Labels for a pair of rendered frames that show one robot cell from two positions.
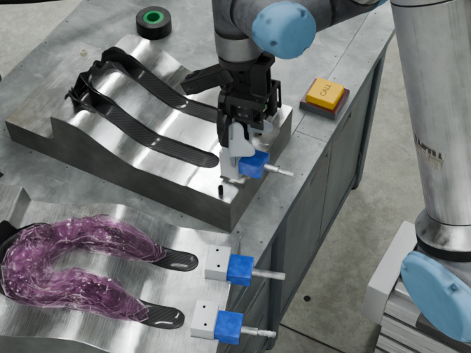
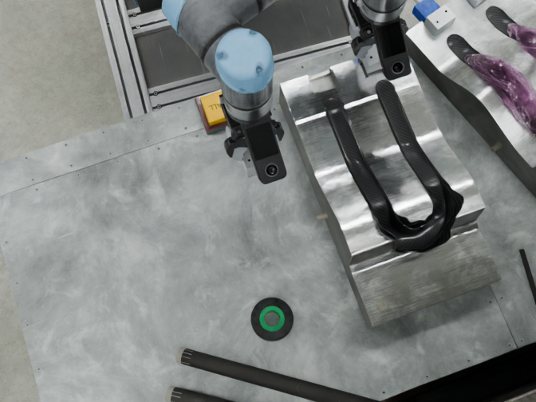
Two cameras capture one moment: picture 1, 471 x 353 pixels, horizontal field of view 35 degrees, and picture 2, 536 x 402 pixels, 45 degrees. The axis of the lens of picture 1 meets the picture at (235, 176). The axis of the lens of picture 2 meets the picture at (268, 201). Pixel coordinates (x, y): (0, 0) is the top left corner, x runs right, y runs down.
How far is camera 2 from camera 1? 1.47 m
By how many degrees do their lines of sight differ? 51
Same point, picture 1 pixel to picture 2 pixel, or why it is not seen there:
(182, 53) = (275, 264)
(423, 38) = not seen: outside the picture
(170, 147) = (398, 128)
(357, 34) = (114, 155)
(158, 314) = (499, 25)
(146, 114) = (396, 166)
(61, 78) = (423, 290)
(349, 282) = not seen: hidden behind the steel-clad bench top
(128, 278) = (508, 49)
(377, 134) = not seen: hidden behind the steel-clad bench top
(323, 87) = (217, 109)
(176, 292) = (478, 27)
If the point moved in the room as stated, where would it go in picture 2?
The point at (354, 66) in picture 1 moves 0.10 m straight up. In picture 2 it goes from (156, 126) to (147, 107)
